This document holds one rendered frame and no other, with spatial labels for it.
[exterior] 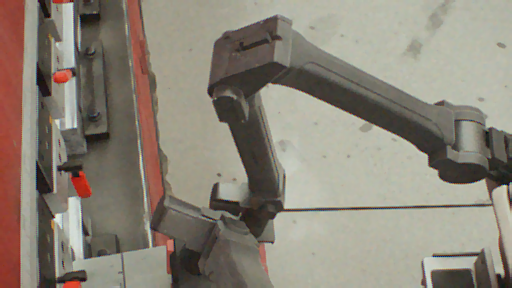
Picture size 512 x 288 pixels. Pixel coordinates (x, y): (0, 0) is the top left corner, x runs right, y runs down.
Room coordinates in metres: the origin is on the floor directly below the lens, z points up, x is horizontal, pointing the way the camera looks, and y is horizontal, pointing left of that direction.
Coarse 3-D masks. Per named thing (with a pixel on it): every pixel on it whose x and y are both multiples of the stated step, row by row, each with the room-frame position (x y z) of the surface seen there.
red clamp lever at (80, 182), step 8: (80, 160) 0.60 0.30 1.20; (64, 168) 0.59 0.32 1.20; (72, 168) 0.59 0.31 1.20; (80, 168) 0.59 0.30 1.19; (72, 176) 0.59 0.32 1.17; (80, 176) 0.59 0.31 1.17; (80, 184) 0.59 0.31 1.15; (88, 184) 0.60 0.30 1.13; (80, 192) 0.59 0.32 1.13; (88, 192) 0.59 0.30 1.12
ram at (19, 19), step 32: (0, 0) 0.68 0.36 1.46; (0, 32) 0.63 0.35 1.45; (32, 32) 0.78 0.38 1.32; (0, 64) 0.58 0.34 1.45; (32, 64) 0.71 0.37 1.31; (0, 96) 0.53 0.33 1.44; (32, 96) 0.64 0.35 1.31; (0, 128) 0.48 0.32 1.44; (32, 128) 0.58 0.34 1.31; (0, 160) 0.44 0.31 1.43; (32, 160) 0.53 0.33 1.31; (0, 192) 0.39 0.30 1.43; (32, 192) 0.47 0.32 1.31; (0, 224) 0.35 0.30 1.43; (32, 224) 0.42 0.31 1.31; (0, 256) 0.32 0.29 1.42; (32, 256) 0.37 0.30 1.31
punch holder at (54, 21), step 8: (40, 0) 0.93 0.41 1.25; (48, 0) 0.96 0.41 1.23; (48, 8) 0.93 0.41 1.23; (56, 8) 0.99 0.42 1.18; (48, 16) 0.93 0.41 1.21; (56, 16) 0.96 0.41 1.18; (48, 24) 0.93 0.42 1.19; (56, 24) 0.94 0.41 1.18; (56, 32) 0.93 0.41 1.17; (56, 40) 0.93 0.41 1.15
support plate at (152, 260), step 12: (132, 252) 0.54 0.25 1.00; (144, 252) 0.54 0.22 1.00; (156, 252) 0.54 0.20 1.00; (84, 264) 0.52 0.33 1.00; (96, 264) 0.52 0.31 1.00; (108, 264) 0.52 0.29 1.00; (120, 264) 0.52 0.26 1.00; (132, 264) 0.52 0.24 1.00; (144, 264) 0.52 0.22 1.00; (156, 264) 0.52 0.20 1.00; (96, 276) 0.49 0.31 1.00; (108, 276) 0.49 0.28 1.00; (120, 276) 0.49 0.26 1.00; (132, 276) 0.49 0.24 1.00; (144, 276) 0.49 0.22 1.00; (156, 276) 0.49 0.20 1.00; (168, 276) 0.49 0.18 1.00
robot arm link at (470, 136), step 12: (456, 132) 0.60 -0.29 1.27; (468, 132) 0.59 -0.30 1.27; (480, 132) 0.60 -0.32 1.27; (492, 132) 0.60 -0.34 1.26; (456, 144) 0.58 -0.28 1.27; (468, 144) 0.57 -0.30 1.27; (480, 144) 0.58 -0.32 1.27; (492, 144) 0.58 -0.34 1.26; (504, 144) 0.59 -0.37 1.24; (492, 156) 0.56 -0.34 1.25; (504, 156) 0.57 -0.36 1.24; (492, 168) 0.56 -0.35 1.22
